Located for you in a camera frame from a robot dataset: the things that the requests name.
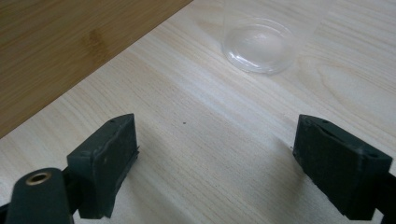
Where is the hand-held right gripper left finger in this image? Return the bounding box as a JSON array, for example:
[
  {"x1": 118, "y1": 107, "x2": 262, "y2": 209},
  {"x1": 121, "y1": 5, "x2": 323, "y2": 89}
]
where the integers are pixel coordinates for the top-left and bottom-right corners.
[{"x1": 66, "y1": 113, "x2": 140, "y2": 219}]

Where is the clear plastic cup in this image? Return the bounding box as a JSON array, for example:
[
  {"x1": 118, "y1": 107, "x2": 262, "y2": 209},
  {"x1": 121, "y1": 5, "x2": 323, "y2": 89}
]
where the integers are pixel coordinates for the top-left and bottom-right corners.
[{"x1": 221, "y1": 0, "x2": 332, "y2": 75}]

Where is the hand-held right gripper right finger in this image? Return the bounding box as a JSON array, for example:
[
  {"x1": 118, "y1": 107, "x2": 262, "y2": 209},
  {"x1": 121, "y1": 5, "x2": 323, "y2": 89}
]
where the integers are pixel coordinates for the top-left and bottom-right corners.
[{"x1": 292, "y1": 113, "x2": 394, "y2": 222}]

